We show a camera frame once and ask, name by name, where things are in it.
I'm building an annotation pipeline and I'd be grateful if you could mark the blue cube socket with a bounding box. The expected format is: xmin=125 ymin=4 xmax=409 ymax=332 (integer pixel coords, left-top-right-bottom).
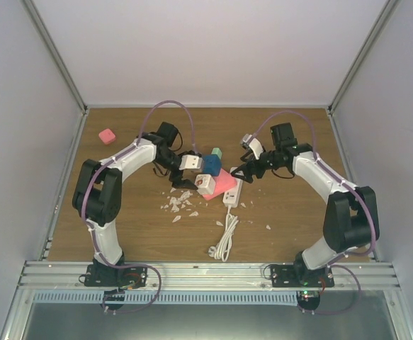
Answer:
xmin=202 ymin=154 xmax=222 ymax=176

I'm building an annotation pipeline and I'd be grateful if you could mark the small pink plug adapter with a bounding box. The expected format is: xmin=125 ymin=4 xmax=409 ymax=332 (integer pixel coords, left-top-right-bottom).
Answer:
xmin=98 ymin=128 xmax=116 ymax=145

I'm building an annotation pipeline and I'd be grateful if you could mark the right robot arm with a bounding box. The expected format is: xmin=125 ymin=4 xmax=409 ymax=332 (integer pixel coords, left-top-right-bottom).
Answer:
xmin=231 ymin=123 xmax=380 ymax=287

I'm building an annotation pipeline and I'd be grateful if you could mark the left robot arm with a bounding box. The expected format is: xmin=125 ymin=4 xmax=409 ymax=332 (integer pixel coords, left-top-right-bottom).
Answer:
xmin=72 ymin=122 xmax=203 ymax=286

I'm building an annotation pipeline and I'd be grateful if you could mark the white tiger cube socket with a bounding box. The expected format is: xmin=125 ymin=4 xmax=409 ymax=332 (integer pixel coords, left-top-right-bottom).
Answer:
xmin=194 ymin=174 xmax=215 ymax=196

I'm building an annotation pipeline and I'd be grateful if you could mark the large pink socket block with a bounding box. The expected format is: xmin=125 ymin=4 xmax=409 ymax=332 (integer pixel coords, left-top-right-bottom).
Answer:
xmin=203 ymin=169 xmax=237 ymax=201

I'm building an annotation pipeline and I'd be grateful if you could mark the mint green plug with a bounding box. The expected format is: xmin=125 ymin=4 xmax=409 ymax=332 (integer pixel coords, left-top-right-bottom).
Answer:
xmin=211 ymin=147 xmax=222 ymax=159

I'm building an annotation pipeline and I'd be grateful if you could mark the white power strip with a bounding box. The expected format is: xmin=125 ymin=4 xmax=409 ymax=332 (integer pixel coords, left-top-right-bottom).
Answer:
xmin=222 ymin=178 xmax=243 ymax=208

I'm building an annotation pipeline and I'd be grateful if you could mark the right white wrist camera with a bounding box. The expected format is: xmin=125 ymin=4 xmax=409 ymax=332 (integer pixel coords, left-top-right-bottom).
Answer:
xmin=240 ymin=134 xmax=264 ymax=160

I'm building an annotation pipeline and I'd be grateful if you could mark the white power strip cable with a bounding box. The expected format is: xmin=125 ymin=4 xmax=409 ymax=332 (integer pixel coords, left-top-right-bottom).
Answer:
xmin=208 ymin=207 xmax=239 ymax=262

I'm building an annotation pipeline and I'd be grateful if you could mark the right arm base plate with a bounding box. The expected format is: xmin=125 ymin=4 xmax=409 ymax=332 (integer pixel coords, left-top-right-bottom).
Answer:
xmin=262 ymin=263 xmax=334 ymax=288

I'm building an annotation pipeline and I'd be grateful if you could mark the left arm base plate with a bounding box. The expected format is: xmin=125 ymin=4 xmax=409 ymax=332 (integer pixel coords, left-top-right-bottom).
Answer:
xmin=79 ymin=262 xmax=147 ymax=289

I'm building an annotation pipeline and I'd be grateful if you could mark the aluminium front rail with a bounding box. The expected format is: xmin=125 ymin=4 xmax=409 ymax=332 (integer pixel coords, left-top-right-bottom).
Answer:
xmin=18 ymin=261 xmax=401 ymax=291

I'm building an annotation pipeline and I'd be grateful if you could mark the grey slotted cable duct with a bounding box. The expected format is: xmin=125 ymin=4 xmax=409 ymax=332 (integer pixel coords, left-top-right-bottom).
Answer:
xmin=33 ymin=290 xmax=298 ymax=306

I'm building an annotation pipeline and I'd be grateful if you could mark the right aluminium frame post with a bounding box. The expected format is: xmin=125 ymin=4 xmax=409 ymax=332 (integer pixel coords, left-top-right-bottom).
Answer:
xmin=327 ymin=0 xmax=400 ymax=116

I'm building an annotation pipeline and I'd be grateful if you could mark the aluminium frame post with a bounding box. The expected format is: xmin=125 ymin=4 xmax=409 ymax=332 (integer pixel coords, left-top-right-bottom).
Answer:
xmin=20 ymin=0 xmax=89 ymax=116
xmin=327 ymin=0 xmax=400 ymax=116

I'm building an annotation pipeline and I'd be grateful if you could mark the left aluminium frame post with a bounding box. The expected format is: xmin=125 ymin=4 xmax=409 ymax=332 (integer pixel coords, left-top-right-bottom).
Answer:
xmin=20 ymin=0 xmax=89 ymax=116

